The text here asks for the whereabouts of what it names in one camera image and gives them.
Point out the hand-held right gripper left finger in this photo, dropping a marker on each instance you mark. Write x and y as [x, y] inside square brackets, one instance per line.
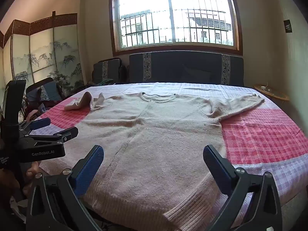
[89, 170]

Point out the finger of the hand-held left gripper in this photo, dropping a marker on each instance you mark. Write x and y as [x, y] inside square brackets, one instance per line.
[41, 123]
[68, 134]

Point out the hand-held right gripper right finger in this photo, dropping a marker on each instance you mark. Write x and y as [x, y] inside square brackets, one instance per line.
[216, 170]

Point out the beige knitted sweater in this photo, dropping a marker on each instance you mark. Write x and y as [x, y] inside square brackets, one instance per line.
[163, 137]

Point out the pile of clothes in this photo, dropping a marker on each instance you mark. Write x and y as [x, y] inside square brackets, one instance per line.
[36, 112]

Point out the person's left hand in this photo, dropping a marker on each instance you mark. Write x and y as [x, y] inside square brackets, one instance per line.
[32, 170]

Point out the pink checkered bedsheet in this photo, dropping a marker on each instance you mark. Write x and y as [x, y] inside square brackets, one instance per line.
[252, 139]

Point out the painted folding screen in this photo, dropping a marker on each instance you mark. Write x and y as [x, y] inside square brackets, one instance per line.
[43, 50]

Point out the dark cushioned armchair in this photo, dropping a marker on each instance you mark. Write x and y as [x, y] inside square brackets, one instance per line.
[112, 71]

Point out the small white object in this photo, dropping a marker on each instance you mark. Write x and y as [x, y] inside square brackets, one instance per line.
[264, 87]

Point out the round wooden side table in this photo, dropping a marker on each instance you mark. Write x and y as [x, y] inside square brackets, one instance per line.
[276, 95]

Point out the dark cushioned sofa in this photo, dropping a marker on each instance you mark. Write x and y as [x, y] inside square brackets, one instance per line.
[185, 67]

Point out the barred wooden-framed window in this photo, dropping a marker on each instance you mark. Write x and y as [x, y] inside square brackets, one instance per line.
[173, 16]

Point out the black wall sign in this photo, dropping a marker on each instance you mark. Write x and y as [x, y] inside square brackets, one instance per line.
[287, 26]

